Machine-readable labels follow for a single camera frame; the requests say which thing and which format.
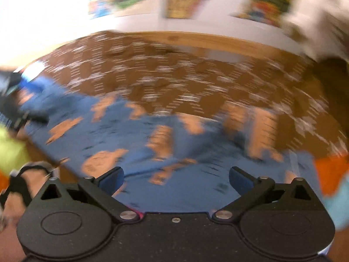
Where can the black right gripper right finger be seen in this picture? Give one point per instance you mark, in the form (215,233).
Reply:
(252,192)

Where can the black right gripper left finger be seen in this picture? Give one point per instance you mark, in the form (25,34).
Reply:
(99,192)

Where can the colourful striped bedsheet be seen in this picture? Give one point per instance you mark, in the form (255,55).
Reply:
(333,179)

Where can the white folded cloth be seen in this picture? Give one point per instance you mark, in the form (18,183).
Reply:
(319,26)

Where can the floral wall poster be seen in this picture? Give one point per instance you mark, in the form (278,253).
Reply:
(264,11)

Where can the brown PF patterned blanket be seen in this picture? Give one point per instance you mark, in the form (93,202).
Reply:
(165,80)

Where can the blue patterned child pants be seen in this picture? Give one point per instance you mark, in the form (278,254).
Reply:
(171,163)

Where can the person's left hand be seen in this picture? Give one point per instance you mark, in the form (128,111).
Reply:
(24,184)

